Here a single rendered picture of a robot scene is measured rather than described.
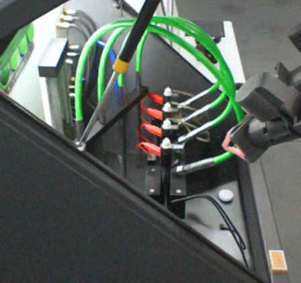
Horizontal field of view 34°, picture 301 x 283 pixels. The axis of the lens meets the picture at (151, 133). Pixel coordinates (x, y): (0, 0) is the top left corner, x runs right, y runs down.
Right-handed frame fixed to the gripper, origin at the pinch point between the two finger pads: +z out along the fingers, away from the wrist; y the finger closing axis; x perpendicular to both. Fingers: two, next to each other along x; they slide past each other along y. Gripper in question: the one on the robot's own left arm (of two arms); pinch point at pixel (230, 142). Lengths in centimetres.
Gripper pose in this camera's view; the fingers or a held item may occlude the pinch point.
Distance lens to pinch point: 98.5
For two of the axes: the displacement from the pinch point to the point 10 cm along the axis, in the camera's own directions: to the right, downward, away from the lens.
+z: -4.2, 2.0, 8.8
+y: -6.8, 5.7, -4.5
